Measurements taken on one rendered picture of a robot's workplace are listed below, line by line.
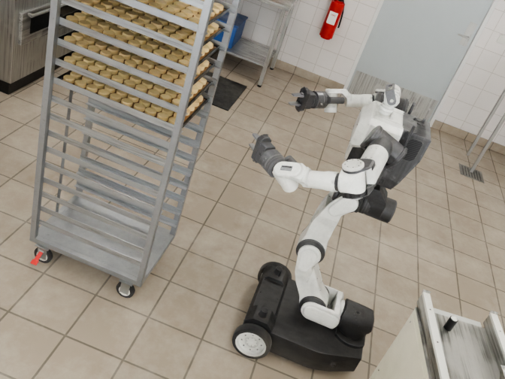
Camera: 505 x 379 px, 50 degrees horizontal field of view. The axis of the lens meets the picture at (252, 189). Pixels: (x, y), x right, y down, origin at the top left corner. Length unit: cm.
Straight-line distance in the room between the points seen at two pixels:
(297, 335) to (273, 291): 29
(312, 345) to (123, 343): 94
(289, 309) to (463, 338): 103
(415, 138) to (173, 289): 157
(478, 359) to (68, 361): 175
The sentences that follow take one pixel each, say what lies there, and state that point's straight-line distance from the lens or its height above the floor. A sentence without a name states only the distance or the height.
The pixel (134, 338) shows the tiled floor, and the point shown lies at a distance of 285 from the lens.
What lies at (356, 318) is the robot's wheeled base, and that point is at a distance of 292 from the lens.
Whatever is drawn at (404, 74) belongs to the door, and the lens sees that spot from 646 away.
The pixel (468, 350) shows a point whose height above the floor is 84.
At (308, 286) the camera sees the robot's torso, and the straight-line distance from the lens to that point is 284.
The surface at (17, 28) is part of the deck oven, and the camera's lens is 440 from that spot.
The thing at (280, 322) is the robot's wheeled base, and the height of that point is 17.
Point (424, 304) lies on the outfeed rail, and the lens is 227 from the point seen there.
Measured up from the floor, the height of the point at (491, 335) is 86.
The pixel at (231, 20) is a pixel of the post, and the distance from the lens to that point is 261.
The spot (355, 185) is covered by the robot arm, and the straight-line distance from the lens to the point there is 195.
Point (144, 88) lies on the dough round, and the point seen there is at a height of 115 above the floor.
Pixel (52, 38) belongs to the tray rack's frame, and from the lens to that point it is 248.
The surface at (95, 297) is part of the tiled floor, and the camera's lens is 300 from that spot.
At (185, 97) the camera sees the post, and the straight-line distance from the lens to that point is 228.
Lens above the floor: 219
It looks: 32 degrees down
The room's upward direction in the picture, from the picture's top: 20 degrees clockwise
